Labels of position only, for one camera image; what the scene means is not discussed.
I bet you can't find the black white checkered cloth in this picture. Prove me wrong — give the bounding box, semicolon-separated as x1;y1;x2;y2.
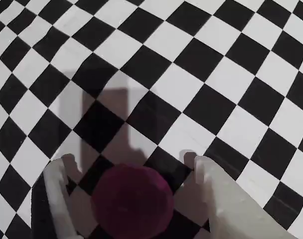
0;0;303;239

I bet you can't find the pink ball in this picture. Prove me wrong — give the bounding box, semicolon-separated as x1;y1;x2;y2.
91;163;175;239

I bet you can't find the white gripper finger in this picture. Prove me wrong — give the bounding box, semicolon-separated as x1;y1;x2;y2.
194;155;297;239
30;158;79;239

